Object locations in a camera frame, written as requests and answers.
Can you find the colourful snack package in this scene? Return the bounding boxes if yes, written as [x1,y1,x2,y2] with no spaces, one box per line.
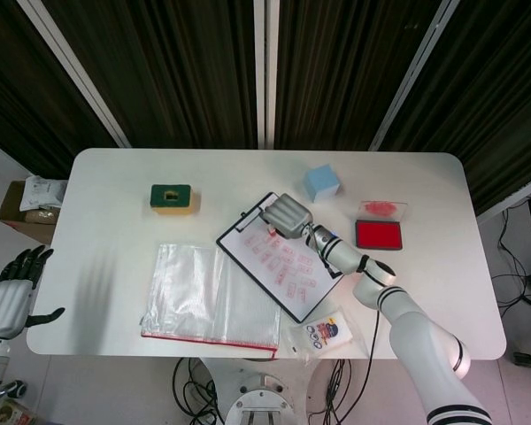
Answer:
[0,395,40,425]

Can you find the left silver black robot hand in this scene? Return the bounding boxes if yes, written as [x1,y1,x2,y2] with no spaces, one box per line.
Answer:
[0,246,66,340]

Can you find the white vertical frame post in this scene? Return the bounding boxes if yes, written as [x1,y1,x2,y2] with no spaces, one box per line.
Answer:
[252,0,281,150]

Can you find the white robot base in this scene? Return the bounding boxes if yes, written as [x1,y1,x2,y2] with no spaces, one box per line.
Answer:
[201,357,324,425]

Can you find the white paper red stamp marks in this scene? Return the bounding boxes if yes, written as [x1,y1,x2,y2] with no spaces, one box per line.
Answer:
[219,194,353,321]

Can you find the yellow sponge holed green top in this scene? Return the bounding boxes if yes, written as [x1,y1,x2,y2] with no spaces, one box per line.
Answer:
[149,183,204,213]

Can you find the red ink pad clear lid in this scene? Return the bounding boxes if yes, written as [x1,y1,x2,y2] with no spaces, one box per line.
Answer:
[355,200,411,251]

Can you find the tangled black floor cables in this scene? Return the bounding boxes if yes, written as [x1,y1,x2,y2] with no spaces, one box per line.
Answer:
[172,357,220,425]

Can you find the light blue foam cube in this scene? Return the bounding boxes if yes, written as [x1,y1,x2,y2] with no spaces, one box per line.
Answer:
[301,163,342,204]

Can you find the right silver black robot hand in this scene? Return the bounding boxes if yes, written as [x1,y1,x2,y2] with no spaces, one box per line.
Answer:
[260,193,314,240]

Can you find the white printed plastic bag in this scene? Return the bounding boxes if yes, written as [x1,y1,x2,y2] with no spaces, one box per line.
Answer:
[19,175,67,210]

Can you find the black clipboard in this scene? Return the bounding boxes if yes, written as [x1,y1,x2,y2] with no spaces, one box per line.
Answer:
[215,191,355,324]

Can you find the clear mesh pouch red zipper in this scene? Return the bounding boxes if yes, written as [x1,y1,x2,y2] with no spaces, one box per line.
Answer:
[140,242,282,359]

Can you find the dark pleated curtain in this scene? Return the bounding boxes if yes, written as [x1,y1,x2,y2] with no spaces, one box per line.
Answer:
[0,0,531,213]

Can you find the black side floor cables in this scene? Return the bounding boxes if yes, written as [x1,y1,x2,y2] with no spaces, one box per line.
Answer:
[490,207,531,320]

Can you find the packaged white melamine sponge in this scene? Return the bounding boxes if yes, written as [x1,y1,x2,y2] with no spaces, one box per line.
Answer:
[287,305,362,362]

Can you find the brown cardboard box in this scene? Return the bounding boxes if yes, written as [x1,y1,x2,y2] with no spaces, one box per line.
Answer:
[0,179,67,245]

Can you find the white slanted frame post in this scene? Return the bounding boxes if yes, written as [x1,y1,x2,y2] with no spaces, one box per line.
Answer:
[368,0,461,151]
[17,0,132,149]

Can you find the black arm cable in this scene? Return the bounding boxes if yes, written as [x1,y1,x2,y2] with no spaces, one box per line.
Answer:
[309,307,381,425]

